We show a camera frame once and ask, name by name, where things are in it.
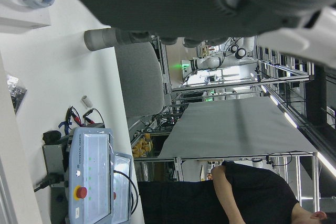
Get person in black T-shirt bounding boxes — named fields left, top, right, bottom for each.
left=136, top=161, right=336, bottom=224

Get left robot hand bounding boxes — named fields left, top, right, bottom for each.
left=67, top=0, right=336, bottom=68

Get clear bag of screws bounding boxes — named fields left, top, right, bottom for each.
left=6, top=74, right=28, bottom=116

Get yellow parts pile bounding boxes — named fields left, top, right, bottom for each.
left=132, top=133, right=153, bottom=158

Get black knob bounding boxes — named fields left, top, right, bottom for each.
left=43, top=130, right=61, bottom=145

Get white cardboard box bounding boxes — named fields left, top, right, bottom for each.
left=0, top=0, right=52, bottom=35

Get grey cylindrical post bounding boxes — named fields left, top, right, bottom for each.
left=83, top=28, right=133, bottom=52

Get black power cable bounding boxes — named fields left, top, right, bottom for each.
left=33, top=173, right=69, bottom=193

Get grey metal pendant holder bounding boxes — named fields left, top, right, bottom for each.
left=41, top=144, right=71, bottom=224

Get small white tube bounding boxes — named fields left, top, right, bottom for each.
left=80, top=95, right=94, bottom=109

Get black pendant cable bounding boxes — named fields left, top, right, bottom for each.
left=114, top=170, right=139, bottom=216

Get red black clip leads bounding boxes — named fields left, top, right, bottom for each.
left=65, top=105, right=106, bottom=128

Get grey office chair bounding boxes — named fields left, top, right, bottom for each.
left=115, top=41, right=165, bottom=130

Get grey blue teach pendant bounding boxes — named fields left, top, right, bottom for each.
left=65, top=127, right=115, bottom=224
left=110, top=152, right=134, bottom=224

